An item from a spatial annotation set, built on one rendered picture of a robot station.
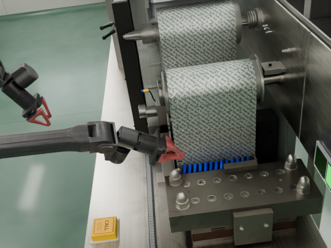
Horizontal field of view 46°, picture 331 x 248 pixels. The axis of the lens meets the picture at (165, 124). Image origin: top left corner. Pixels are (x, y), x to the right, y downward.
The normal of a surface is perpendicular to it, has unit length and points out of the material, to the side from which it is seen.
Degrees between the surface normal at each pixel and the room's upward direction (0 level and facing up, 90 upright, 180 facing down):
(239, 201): 0
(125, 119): 0
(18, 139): 25
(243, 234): 90
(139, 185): 0
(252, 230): 90
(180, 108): 90
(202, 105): 90
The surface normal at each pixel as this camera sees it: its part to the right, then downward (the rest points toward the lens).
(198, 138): 0.07, 0.55
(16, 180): -0.11, -0.83
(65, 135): 0.13, -0.58
